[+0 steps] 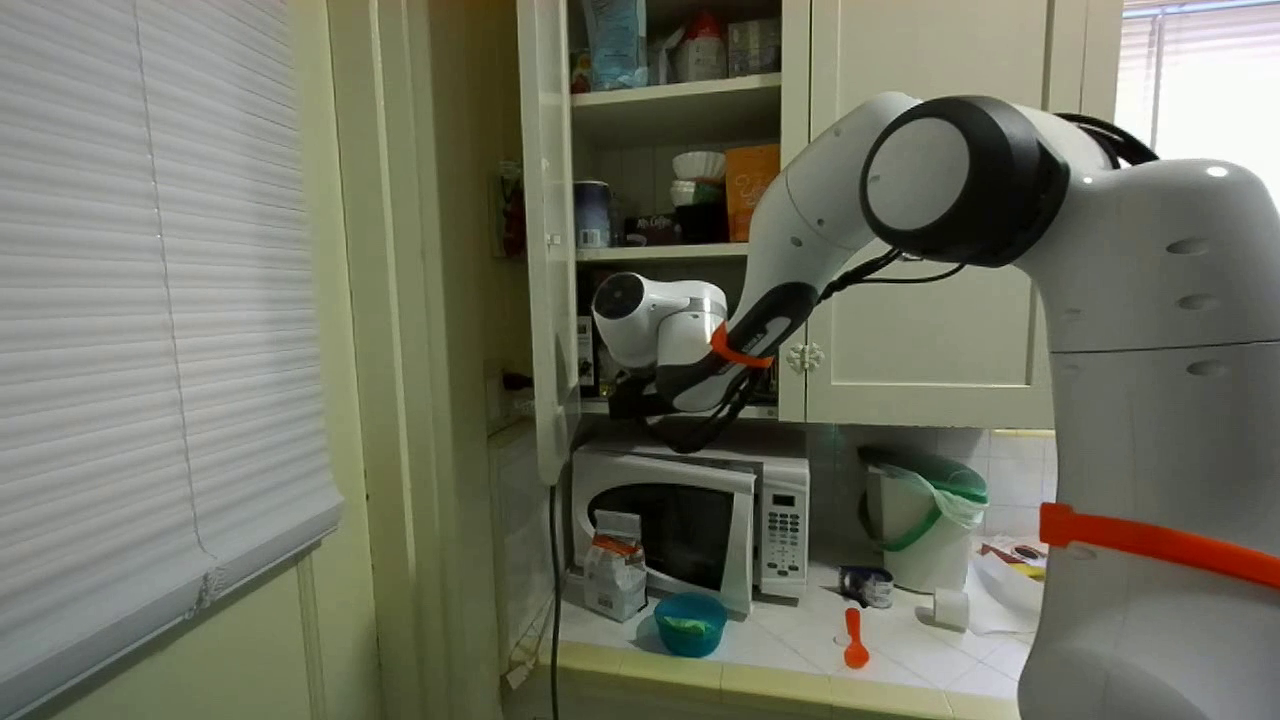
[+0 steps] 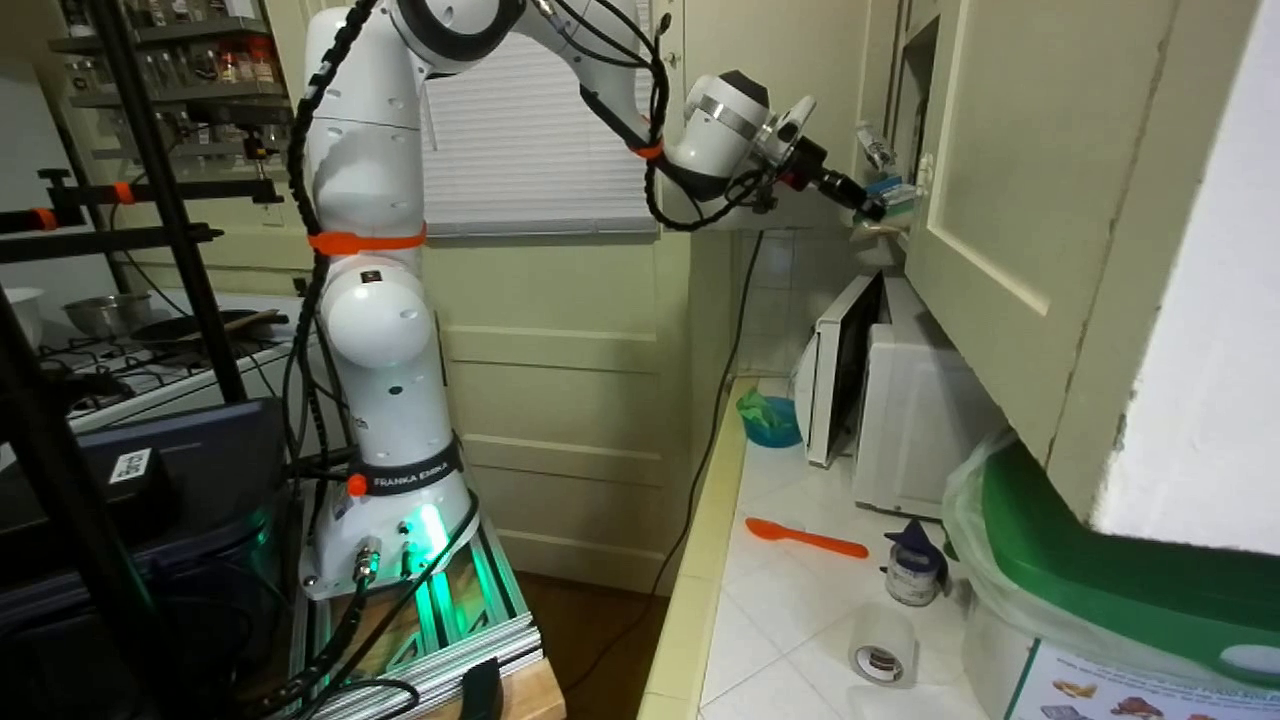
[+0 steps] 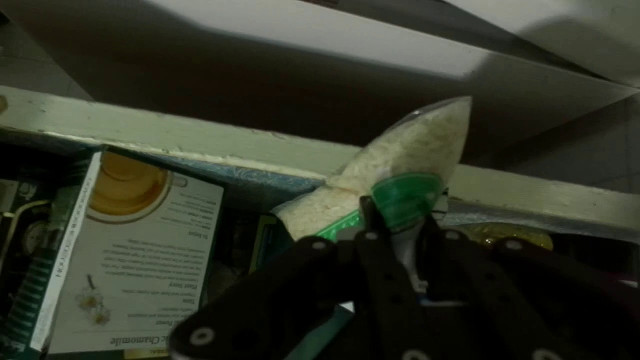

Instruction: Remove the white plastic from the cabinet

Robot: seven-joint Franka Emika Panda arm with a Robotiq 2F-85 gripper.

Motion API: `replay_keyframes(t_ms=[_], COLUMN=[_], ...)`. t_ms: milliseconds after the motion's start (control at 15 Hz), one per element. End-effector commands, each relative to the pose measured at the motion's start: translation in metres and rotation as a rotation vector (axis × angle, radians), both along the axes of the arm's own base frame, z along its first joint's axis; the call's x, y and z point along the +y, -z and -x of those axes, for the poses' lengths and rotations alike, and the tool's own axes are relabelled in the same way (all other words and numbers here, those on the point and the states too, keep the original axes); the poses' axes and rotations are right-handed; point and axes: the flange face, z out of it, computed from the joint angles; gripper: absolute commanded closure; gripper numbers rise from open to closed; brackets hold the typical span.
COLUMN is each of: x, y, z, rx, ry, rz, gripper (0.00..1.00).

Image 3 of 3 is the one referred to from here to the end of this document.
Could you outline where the gold jar lid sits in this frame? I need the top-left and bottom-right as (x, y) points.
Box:
(465, 222), (557, 255)

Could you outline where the cream kitchen wall cabinet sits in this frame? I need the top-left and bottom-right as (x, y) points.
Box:
(0, 85), (640, 246)

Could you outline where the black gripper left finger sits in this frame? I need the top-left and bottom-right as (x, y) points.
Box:
(166, 195), (433, 360)

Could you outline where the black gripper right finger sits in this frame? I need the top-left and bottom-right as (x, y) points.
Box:
(416, 215), (640, 360)

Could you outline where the white zip bag green stripe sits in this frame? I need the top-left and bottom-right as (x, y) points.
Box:
(271, 94), (477, 245)

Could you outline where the green and white tea box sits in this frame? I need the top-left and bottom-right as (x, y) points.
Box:
(27, 150), (226, 356)

